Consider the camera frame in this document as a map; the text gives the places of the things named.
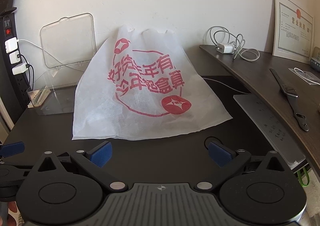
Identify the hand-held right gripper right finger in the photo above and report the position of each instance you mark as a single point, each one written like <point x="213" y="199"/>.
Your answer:
<point x="220" y="154"/>

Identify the grey calculator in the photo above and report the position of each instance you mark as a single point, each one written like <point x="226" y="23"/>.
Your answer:
<point x="316" y="61"/>

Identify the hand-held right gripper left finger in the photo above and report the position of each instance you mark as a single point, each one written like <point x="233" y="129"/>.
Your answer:
<point x="101" y="154"/>

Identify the grey smartwatch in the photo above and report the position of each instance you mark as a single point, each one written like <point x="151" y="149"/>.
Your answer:
<point x="290" y="91"/>

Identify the white square charger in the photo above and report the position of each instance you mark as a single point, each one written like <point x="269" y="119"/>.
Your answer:
<point x="11" y="45"/>
<point x="14" y="57"/>

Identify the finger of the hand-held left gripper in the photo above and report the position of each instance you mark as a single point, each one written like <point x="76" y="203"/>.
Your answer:
<point x="12" y="148"/>

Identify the framed certificate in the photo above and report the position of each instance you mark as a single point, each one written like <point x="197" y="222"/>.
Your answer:
<point x="292" y="26"/>

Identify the white printed shopping bag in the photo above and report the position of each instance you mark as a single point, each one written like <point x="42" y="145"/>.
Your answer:
<point x="140" y="116"/>

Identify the white flat charger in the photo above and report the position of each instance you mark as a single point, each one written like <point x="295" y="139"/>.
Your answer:
<point x="20" y="69"/>

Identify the spiral notepad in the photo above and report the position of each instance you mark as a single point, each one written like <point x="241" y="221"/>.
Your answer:
<point x="37" y="98"/>

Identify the white plug adapter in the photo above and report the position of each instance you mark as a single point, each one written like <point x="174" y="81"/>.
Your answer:
<point x="225" y="48"/>

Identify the black plate stand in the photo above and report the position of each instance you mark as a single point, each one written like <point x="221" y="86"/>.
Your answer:
<point x="7" y="11"/>

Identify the dark wooden shelf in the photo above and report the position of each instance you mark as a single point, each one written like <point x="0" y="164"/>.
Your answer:
<point x="262" y="71"/>

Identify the black power strip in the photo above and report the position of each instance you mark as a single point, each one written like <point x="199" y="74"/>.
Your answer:
<point x="21" y="86"/>

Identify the clear plastic lidded box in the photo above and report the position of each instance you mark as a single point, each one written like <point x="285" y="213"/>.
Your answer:
<point x="50" y="101"/>

